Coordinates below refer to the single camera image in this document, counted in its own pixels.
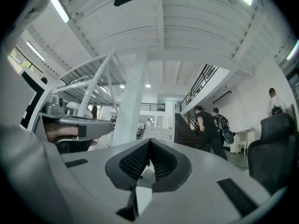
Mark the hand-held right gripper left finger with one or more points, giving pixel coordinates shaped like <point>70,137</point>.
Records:
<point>93,178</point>

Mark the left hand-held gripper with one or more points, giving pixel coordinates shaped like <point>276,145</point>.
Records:
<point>35,101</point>

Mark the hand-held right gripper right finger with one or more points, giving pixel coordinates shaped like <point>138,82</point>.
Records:
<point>205,176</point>

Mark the person's left hand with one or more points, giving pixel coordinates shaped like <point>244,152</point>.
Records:
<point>60,132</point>

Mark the black hanging bag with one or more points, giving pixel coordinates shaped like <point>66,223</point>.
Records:
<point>94,112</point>

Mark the white square pillar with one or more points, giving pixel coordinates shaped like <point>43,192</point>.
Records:
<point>130,115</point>

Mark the round ceiling downlight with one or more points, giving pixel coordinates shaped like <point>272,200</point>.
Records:
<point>147,86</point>
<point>122,86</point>

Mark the dark wooden staircase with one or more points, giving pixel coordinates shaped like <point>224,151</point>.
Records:
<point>184,132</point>

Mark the white metal shelving rack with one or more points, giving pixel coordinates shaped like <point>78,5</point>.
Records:
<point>98,73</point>

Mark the white ornate side table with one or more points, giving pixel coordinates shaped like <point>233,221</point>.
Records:
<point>243,136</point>

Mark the black backpack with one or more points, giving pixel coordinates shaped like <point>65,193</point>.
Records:
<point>225,122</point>

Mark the black balcony railing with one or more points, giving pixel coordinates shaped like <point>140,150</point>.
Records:
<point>151,107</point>

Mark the black office chair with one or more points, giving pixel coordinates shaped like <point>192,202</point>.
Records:
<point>275,134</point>

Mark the black mezzanine railing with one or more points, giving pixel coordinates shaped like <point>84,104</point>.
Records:
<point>198,83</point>

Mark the wall air conditioner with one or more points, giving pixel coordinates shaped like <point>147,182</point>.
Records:
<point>222,97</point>

